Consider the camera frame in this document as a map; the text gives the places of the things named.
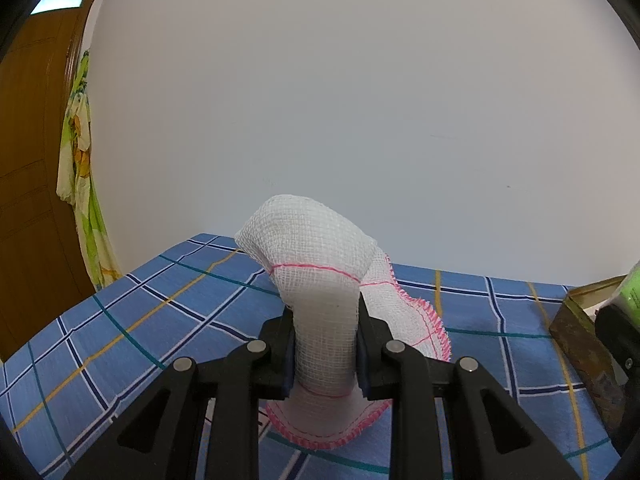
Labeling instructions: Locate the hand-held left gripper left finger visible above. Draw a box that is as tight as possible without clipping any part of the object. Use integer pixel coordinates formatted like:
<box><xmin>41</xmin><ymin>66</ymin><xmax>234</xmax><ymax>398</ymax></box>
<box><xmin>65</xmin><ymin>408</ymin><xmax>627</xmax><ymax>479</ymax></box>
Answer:
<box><xmin>62</xmin><ymin>307</ymin><xmax>297</xmax><ymax>480</ymax></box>

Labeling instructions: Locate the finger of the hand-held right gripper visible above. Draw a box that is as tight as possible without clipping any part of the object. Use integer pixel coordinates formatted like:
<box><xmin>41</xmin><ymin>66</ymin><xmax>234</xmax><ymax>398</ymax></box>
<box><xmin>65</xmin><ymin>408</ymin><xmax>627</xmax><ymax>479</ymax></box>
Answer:
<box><xmin>594</xmin><ymin>304</ymin><xmax>640</xmax><ymax>386</ymax></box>

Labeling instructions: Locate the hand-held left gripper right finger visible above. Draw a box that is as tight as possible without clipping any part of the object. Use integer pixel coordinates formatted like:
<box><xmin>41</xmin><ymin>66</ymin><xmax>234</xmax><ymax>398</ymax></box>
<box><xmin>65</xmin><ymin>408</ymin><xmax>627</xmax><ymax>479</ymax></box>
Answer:
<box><xmin>356</xmin><ymin>296</ymin><xmax>581</xmax><ymax>480</ymax></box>

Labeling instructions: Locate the gold metal tin box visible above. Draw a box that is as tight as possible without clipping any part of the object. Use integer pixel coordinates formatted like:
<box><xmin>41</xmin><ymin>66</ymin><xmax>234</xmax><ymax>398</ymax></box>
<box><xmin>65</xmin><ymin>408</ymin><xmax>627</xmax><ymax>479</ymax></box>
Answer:
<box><xmin>549</xmin><ymin>275</ymin><xmax>632</xmax><ymax>436</ymax></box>

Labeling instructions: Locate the green tissue pack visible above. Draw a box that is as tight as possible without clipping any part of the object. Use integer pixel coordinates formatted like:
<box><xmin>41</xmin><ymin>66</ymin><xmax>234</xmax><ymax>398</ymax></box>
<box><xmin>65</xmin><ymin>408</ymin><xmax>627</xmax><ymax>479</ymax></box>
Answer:
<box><xmin>607</xmin><ymin>259</ymin><xmax>640</xmax><ymax>321</ymax></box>

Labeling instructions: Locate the white gauze cloth pink trim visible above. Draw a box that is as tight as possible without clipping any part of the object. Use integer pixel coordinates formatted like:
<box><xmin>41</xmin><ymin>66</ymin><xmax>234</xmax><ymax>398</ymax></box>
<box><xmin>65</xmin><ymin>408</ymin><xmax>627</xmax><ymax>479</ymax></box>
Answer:
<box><xmin>234</xmin><ymin>194</ymin><xmax>453</xmax><ymax>452</ymax></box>

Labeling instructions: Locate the blue plaid bedsheet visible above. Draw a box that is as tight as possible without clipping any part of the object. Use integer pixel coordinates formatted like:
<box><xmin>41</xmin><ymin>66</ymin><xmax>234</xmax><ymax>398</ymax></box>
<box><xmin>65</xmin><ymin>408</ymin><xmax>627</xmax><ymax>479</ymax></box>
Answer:
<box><xmin>0</xmin><ymin>232</ymin><xmax>626</xmax><ymax>480</ymax></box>

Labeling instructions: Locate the green yellow hanging cloth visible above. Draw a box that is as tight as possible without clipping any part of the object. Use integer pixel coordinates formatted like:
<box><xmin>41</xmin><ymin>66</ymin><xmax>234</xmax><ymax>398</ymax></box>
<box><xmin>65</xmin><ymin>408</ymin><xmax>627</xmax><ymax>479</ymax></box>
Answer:
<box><xmin>55</xmin><ymin>49</ymin><xmax>123</xmax><ymax>292</ymax></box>

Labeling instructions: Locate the brown wooden door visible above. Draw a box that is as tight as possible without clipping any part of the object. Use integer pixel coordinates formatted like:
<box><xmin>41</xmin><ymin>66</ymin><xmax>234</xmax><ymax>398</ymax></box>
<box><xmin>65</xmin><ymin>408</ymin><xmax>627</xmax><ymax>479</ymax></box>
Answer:
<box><xmin>0</xmin><ymin>0</ymin><xmax>118</xmax><ymax>363</ymax></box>

